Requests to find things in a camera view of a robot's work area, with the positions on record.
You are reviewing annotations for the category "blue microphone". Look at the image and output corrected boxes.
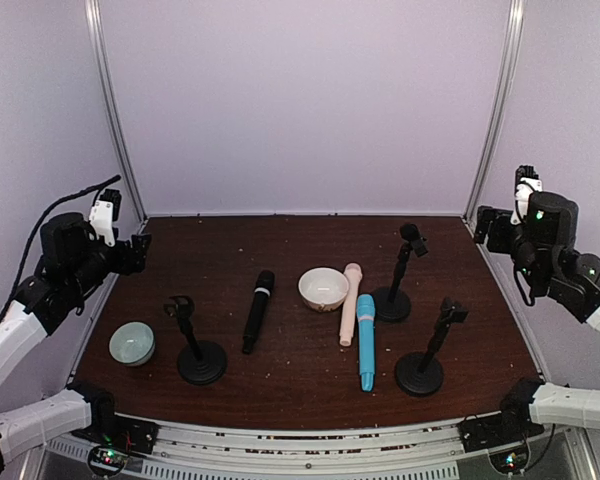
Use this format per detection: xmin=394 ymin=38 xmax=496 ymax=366
xmin=356 ymin=294 xmax=375 ymax=392

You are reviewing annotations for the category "black front microphone stand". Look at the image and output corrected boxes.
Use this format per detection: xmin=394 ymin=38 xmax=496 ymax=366
xmin=394 ymin=297 xmax=469 ymax=398

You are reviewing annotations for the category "black microphone stand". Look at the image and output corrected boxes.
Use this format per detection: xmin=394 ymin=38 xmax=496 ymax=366
xmin=372 ymin=223 xmax=428 ymax=323
xmin=163 ymin=295 xmax=228 ymax=386
xmin=394 ymin=297 xmax=469 ymax=398

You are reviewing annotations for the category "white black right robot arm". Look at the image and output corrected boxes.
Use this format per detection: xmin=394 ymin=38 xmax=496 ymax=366
xmin=474 ymin=191 xmax=600 ymax=433

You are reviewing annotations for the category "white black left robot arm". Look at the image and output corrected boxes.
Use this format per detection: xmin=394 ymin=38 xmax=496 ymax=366
xmin=0 ymin=175 xmax=151 ymax=475

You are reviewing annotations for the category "black left microphone stand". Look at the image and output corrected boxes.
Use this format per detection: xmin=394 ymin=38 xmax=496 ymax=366
xmin=163 ymin=295 xmax=228 ymax=386

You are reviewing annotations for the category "black rear microphone stand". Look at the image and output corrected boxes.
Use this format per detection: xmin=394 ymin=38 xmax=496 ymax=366
xmin=372 ymin=223 xmax=428 ymax=323

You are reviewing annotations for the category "pale green ceramic bowl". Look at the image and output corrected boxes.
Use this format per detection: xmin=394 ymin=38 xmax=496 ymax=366
xmin=108 ymin=322 xmax=155 ymax=367

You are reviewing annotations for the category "black microphone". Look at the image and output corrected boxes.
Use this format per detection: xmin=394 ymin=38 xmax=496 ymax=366
xmin=242 ymin=270 xmax=275 ymax=355

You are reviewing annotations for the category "beige microphone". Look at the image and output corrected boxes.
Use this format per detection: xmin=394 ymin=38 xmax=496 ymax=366
xmin=339 ymin=263 xmax=363 ymax=347

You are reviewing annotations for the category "white ceramic bowl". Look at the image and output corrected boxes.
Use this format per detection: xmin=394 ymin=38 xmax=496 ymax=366
xmin=298 ymin=267 xmax=350 ymax=312

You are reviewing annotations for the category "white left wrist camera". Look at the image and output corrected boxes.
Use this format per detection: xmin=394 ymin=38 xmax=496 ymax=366
xmin=89 ymin=189 xmax=122 ymax=247

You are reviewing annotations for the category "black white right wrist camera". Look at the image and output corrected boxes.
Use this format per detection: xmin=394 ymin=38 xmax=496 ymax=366
xmin=510 ymin=165 xmax=543 ymax=225

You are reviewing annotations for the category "right aluminium frame post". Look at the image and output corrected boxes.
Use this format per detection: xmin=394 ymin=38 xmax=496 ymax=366
xmin=463 ymin=0 xmax=526 ymax=226

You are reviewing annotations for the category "aluminium frame post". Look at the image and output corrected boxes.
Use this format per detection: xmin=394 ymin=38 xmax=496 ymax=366
xmin=84 ymin=0 xmax=148 ymax=224
xmin=463 ymin=0 xmax=526 ymax=226

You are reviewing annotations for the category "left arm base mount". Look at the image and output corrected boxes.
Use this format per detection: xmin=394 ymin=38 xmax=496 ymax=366
xmin=66 ymin=381 xmax=159 ymax=479

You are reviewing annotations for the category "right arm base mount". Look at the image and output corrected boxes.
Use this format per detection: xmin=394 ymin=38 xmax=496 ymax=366
xmin=457 ymin=395 xmax=545 ymax=477

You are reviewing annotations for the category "metal front rail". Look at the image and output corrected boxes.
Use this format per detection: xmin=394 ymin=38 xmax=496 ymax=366
xmin=19 ymin=419 xmax=600 ymax=479

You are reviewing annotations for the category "left aluminium frame post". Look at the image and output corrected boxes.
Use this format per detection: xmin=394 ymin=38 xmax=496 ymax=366
xmin=84 ymin=0 xmax=148 ymax=224

